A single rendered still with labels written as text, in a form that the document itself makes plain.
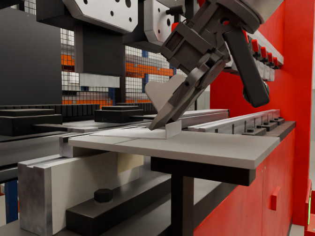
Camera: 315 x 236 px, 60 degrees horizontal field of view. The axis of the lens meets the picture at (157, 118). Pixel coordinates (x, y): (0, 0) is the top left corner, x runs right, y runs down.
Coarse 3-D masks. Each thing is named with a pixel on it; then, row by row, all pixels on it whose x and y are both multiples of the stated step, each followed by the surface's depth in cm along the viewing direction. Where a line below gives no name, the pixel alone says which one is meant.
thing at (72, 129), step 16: (0, 112) 57; (16, 112) 54; (32, 112) 57; (48, 112) 61; (0, 128) 55; (16, 128) 53; (32, 128) 56; (48, 128) 54; (64, 128) 51; (80, 128) 50; (96, 128) 51
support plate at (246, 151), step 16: (144, 128) 54; (80, 144) 39; (96, 144) 37; (112, 144) 36; (128, 144) 35; (144, 144) 35; (160, 144) 35; (176, 144) 35; (192, 144) 35; (208, 144) 35; (224, 144) 35; (240, 144) 35; (256, 144) 35; (272, 144) 36; (192, 160) 30; (208, 160) 29; (224, 160) 28; (240, 160) 27; (256, 160) 27
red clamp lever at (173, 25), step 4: (172, 8) 56; (176, 8) 55; (180, 8) 55; (184, 8) 56; (168, 12) 57; (172, 12) 56; (176, 12) 56; (180, 12) 55; (184, 12) 56; (176, 16) 56; (180, 16) 56; (176, 20) 56; (180, 20) 56; (172, 24) 56; (176, 24) 56; (172, 28) 56
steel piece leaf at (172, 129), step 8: (168, 128) 40; (176, 128) 44; (112, 136) 42; (120, 136) 42; (128, 136) 41; (136, 136) 41; (144, 136) 41; (152, 136) 41; (160, 136) 41; (168, 136) 40
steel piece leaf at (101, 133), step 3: (114, 129) 50; (117, 129) 50; (120, 129) 50; (123, 129) 50; (126, 129) 50; (99, 132) 46; (102, 132) 46; (105, 132) 46; (108, 132) 46; (111, 132) 46; (114, 132) 46; (90, 135) 44; (93, 135) 43; (96, 135) 43; (99, 135) 43; (102, 135) 43
